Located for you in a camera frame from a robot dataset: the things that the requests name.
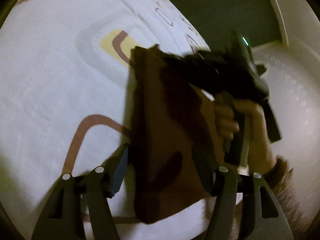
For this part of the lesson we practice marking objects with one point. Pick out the dark green curtain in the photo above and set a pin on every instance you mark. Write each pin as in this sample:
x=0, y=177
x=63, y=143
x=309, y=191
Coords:
x=212, y=10

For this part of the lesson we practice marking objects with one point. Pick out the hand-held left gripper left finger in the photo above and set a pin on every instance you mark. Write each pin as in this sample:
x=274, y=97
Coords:
x=118, y=177

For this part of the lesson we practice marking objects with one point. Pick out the person's right forearm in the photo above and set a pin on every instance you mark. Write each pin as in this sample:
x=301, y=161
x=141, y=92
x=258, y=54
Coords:
x=290, y=195

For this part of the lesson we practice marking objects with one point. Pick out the white patterned bed sheet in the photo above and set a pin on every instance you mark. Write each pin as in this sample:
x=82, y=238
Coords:
x=50, y=80

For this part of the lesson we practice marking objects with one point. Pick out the brown plaid garment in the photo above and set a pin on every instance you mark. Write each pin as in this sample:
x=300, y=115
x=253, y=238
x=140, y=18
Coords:
x=162, y=135

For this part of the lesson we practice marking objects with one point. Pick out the person's right hand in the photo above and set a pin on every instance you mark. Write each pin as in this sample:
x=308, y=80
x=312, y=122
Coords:
x=260, y=135

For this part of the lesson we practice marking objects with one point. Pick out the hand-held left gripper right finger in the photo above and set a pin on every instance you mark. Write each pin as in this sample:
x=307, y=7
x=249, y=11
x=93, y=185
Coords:
x=206, y=172

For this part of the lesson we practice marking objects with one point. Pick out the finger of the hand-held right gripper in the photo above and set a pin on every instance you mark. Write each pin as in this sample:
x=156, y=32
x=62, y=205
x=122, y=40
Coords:
x=190, y=63

